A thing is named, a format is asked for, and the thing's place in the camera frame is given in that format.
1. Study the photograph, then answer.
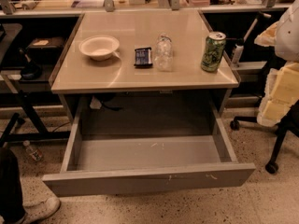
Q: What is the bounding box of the black office chair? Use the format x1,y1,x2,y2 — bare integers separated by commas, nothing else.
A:
230,102,299,175

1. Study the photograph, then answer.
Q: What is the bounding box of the clear plastic water bottle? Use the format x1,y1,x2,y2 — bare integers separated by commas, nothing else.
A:
154,33,173,72

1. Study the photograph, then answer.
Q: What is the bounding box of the black box on shelf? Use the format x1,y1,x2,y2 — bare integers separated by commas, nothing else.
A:
26,36,64,59

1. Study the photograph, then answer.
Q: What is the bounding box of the dark blue snack packet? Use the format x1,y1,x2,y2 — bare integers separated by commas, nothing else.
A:
135,47,152,68

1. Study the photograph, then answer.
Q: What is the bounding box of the white spray bottle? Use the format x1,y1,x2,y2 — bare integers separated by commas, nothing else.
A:
231,11,273,68

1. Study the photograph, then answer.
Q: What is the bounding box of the black joystick device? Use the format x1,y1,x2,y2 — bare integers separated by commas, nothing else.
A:
19,48,42,80

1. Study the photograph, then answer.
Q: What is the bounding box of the grey drawer cabinet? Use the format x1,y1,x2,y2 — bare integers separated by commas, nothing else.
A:
48,9,242,123

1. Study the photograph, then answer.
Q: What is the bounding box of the dark trouser leg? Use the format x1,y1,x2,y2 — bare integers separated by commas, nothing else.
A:
0,147,25,224

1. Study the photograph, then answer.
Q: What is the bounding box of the white sneaker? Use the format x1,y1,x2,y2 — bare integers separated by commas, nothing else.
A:
21,197,61,224

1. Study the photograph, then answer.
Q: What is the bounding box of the grey top drawer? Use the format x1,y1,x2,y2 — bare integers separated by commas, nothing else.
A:
43,95,255,196

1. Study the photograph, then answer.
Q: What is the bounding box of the plastic bottle on floor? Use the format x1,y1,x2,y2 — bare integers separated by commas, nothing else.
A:
22,140,43,161

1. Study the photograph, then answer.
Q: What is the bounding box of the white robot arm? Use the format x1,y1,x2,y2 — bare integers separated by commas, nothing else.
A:
254,0,299,127

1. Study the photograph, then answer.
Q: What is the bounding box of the white paper bowl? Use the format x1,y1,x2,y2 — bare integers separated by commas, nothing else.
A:
78,35,120,61

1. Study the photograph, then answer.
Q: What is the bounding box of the green soda can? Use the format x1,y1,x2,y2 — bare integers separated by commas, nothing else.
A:
201,32,226,72

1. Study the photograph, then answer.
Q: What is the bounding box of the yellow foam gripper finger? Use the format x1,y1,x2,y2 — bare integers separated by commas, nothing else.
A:
257,62,299,127

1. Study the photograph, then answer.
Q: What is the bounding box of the black desk frame left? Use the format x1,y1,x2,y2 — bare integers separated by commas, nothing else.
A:
0,22,71,147

